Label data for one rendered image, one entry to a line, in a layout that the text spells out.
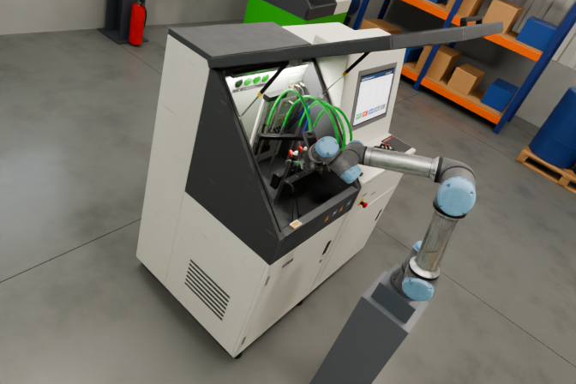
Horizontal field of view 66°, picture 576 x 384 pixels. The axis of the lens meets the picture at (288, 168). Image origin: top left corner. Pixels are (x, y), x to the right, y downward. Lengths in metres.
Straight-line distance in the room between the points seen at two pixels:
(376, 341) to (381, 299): 0.20
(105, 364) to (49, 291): 0.54
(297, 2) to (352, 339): 4.23
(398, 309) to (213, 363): 1.07
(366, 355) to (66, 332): 1.50
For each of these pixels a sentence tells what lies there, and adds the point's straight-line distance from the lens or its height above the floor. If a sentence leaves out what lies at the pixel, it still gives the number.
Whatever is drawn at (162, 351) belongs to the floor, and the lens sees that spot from 2.57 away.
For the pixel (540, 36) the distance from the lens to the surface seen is 6.94.
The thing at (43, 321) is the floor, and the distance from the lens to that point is 2.68.
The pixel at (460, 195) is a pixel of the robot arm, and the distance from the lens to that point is 1.53.
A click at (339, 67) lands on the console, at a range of 2.30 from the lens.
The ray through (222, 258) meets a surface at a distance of 2.18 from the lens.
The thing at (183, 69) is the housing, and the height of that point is 1.37.
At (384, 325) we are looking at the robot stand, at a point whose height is 0.75.
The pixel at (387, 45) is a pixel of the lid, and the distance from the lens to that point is 1.36.
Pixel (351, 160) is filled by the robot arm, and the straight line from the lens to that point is 1.61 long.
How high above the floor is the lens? 2.18
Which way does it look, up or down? 33 degrees down
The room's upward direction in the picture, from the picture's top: 20 degrees clockwise
